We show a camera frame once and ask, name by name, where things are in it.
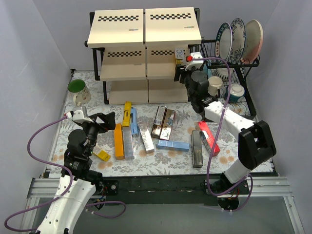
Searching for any blue toothpaste box flat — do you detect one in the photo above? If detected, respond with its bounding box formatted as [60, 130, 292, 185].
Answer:
[156, 140, 190, 152]

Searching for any silver striped toothpaste box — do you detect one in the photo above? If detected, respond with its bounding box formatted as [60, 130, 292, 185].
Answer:
[122, 127, 135, 160]

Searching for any small yellow box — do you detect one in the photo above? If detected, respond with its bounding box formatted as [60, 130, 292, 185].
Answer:
[93, 146, 111, 162]

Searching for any silver white toothpaste box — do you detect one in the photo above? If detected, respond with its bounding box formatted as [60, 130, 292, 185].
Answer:
[138, 121, 155, 154]

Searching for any brown red toothpaste box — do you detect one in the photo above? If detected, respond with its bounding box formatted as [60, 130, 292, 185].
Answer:
[159, 109, 176, 140]

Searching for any teal rimmed plate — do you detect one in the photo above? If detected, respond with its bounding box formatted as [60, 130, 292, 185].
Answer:
[214, 22, 233, 63]

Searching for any orange RO toothpaste box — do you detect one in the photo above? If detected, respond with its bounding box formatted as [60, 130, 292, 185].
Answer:
[114, 123, 124, 160]

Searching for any black gold toothpaste box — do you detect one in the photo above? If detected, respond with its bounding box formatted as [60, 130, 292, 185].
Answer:
[151, 106, 167, 138]

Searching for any light blue mug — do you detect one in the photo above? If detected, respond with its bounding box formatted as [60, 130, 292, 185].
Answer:
[202, 64, 211, 77]

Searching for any silver RO toothpaste box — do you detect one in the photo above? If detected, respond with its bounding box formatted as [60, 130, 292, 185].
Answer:
[175, 48, 187, 65]

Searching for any yellow toothpaste box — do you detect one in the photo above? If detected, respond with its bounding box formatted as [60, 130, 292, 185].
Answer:
[122, 101, 132, 127]

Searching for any light blue toothpaste box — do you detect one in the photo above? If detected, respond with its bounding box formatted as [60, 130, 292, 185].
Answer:
[130, 107, 139, 137]

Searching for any black wire dish rack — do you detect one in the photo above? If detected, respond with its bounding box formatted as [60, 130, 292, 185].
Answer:
[192, 39, 260, 121]

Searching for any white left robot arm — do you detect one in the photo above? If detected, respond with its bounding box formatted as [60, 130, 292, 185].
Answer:
[36, 110, 116, 234]

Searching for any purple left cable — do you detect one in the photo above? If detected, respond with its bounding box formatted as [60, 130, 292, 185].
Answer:
[4, 115, 127, 232]

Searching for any green floral mug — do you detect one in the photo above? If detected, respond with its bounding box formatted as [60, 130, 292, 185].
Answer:
[67, 79, 91, 107]

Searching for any cream mug black handle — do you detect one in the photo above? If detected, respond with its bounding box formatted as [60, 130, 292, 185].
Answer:
[208, 76, 223, 98]

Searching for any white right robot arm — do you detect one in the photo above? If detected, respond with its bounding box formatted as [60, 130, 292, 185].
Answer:
[174, 64, 276, 196]

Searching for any dark grey toothpaste box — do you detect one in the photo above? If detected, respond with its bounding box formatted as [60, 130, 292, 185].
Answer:
[191, 130, 203, 168]

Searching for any beige three-tier shelf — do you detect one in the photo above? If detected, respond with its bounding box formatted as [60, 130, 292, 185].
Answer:
[85, 7, 202, 105]

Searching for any pink beige plate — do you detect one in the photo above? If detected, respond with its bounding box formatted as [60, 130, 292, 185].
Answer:
[241, 19, 263, 64]

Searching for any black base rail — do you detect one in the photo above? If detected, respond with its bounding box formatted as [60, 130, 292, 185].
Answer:
[28, 170, 292, 205]

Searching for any blue floral plate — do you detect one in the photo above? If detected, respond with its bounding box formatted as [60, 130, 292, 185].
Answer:
[229, 18, 246, 64]

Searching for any white bowl blue pattern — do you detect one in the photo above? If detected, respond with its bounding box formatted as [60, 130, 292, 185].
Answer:
[215, 68, 234, 81]

